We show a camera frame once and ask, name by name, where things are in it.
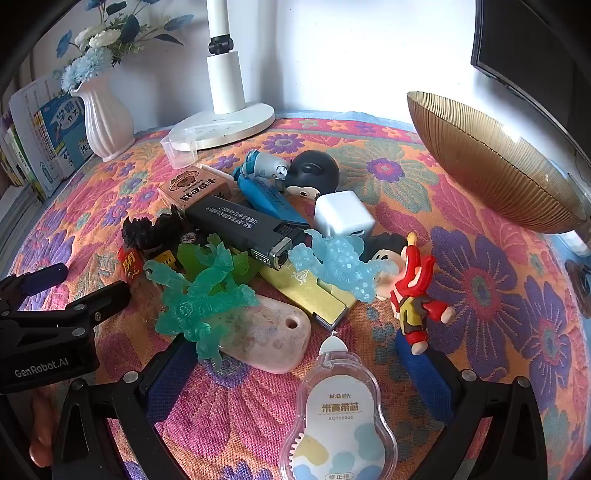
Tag blue white artificial flowers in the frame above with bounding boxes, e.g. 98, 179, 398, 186
55, 0, 195, 94

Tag brown round object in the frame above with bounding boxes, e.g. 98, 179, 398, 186
565, 258, 591, 320

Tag yellow stapler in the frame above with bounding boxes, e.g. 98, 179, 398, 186
257, 264, 359, 330

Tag yellow-green translucent figure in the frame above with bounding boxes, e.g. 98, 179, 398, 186
178, 240, 257, 283

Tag white charger cube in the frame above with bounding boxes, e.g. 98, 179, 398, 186
314, 191, 376, 243

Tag white ribbed vase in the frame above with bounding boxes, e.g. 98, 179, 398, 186
70, 74, 136, 162

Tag row of books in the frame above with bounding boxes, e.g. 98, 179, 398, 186
0, 74, 96, 205

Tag pink cartoon card box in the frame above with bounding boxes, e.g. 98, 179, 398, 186
159, 167, 234, 209

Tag floral orange table cloth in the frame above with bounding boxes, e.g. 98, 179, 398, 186
9, 113, 588, 480

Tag black round mouse figure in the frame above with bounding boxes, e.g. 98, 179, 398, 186
285, 150, 341, 200

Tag black television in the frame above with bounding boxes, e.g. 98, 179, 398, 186
470, 0, 591, 154

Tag blue translucent monster figure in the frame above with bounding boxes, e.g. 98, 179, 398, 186
288, 229, 399, 304

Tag grey teal robot figure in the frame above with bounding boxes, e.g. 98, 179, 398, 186
244, 150, 291, 184

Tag clear plastic tape holder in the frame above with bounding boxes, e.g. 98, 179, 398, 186
161, 129, 197, 169

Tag clear correction tape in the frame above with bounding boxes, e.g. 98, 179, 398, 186
278, 335, 399, 480

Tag pink oval board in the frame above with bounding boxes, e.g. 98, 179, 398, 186
203, 295, 313, 375

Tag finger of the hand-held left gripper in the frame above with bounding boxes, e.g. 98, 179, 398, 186
0, 262, 69, 315
46, 281, 132, 325

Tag amber ribbed glass bowl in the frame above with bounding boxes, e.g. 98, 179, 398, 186
406, 91, 588, 235

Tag dark brown monster figure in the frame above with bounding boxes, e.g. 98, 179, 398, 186
121, 205, 205, 265

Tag person's left hand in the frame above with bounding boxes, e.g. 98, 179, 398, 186
28, 392, 58, 468

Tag red clothed figurine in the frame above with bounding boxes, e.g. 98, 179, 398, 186
390, 232, 458, 356

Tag round-faced black-haired figurine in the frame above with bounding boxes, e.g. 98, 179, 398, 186
360, 233, 410, 302

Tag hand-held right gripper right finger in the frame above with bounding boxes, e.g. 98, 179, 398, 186
394, 336, 550, 480

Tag black rectangular lighter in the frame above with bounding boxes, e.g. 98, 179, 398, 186
185, 194, 308, 271

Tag white plastic object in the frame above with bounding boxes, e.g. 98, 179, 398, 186
560, 230, 591, 257

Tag teal translucent monster figure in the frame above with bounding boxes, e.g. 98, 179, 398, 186
143, 233, 260, 362

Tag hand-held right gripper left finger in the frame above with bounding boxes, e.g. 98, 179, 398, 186
51, 335, 205, 480

